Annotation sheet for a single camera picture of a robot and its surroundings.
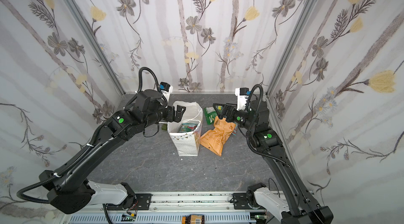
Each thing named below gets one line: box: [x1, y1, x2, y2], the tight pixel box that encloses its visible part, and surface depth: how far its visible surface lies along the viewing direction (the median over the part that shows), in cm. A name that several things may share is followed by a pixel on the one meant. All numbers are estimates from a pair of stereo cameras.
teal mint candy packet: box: [178, 123, 198, 133], surface depth 97 cm
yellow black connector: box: [181, 214, 206, 224], surface depth 68 cm
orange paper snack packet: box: [199, 115, 236, 157], surface depth 93 cm
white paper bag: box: [167, 100, 204, 157], surface depth 79 cm
